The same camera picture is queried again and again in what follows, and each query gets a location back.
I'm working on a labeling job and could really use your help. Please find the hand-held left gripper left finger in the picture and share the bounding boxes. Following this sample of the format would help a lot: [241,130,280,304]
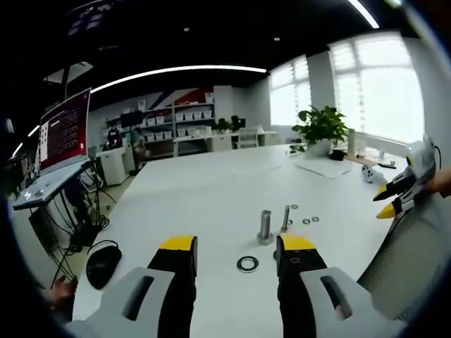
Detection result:
[65,234,198,338]

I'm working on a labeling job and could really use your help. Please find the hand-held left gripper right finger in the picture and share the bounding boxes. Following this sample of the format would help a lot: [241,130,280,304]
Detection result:
[274,234,408,338]

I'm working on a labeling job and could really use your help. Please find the large metal washer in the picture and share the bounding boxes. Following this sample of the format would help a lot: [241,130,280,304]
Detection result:
[236,256,260,273]

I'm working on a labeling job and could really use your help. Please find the thick metal threaded stud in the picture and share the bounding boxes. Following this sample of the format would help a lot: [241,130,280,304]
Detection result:
[257,209,276,246]

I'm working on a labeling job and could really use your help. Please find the thin metal threaded stud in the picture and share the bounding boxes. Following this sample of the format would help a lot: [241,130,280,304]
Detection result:
[279,205,292,233]

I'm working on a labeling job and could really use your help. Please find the person's right hand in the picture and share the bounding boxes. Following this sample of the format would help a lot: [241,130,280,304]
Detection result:
[424,172,451,195]

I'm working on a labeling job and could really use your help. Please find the white game controller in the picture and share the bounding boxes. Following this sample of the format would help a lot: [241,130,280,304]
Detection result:
[360,164,385,184]

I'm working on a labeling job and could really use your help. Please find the grey mesh office chair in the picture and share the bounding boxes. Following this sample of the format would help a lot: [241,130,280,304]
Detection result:
[355,195,451,322]

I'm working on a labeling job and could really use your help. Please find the tall white bottle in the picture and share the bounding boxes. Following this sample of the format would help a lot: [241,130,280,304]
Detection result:
[346,127,357,156]

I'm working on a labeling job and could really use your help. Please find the white paper sheet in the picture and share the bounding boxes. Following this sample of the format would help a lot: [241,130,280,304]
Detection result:
[295,157,354,180]

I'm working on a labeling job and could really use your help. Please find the black computer mouse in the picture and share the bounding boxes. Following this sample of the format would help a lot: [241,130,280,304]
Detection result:
[85,239,123,291]

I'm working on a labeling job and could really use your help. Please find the green potted plant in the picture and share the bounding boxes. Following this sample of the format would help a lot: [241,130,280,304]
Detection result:
[290,105,350,158]

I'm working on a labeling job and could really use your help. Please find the white low cabinet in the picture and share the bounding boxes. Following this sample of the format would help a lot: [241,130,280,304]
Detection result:
[96,146,128,187]

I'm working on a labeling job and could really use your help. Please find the white background chair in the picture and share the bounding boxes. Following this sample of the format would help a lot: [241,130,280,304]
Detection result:
[236,125,262,149]

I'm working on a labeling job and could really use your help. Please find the short ceiling light strip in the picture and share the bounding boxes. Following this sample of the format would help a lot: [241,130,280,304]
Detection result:
[346,0,381,30]

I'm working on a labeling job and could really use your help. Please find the grey monitor stand desk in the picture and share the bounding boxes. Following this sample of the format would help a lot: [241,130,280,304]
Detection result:
[12,161,93,212]

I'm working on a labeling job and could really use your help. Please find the white background desk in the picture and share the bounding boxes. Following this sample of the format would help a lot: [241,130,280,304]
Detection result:
[171,130,280,156]

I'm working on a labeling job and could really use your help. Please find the shelving with white bins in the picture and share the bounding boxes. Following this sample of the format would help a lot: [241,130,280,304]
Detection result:
[104,90,216,160]

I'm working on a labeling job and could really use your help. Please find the computer monitor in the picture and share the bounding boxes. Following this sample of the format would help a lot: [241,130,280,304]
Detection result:
[37,87,92,174]

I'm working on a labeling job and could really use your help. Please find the long ceiling light strip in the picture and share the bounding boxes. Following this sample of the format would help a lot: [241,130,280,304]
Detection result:
[89,64,268,94]

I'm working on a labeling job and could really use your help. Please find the black floor cables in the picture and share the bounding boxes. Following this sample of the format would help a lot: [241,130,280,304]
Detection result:
[49,189,117,282]

